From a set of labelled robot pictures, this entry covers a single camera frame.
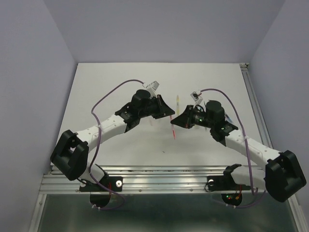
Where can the yellow pen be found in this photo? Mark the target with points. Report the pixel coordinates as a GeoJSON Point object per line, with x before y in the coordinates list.
{"type": "Point", "coordinates": [177, 106]}

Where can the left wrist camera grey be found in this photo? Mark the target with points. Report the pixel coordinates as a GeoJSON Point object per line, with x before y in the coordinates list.
{"type": "Point", "coordinates": [151, 88]}

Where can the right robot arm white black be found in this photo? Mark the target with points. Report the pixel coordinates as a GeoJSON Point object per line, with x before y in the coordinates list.
{"type": "Point", "coordinates": [279, 173]}

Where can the aluminium right side rail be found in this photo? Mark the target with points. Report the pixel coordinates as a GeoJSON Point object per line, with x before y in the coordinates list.
{"type": "Point", "coordinates": [253, 96]}

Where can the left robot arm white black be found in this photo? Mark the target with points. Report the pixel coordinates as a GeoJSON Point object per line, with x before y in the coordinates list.
{"type": "Point", "coordinates": [70, 154]}

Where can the red pen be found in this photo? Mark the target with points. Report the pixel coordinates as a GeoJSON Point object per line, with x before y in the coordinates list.
{"type": "Point", "coordinates": [172, 128]}

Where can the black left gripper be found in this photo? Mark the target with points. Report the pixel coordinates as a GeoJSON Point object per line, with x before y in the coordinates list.
{"type": "Point", "coordinates": [162, 108]}

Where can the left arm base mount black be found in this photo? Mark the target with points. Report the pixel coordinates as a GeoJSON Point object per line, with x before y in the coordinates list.
{"type": "Point", "coordinates": [103, 186]}

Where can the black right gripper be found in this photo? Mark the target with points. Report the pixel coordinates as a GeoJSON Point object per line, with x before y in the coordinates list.
{"type": "Point", "coordinates": [184, 120]}

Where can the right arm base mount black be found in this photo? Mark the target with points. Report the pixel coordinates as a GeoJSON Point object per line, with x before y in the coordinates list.
{"type": "Point", "coordinates": [225, 182]}

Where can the aluminium front rail frame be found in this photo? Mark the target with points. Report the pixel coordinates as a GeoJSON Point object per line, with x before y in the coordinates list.
{"type": "Point", "coordinates": [158, 199]}

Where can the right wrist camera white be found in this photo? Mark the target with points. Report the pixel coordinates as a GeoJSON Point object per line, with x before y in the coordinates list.
{"type": "Point", "coordinates": [196, 96]}

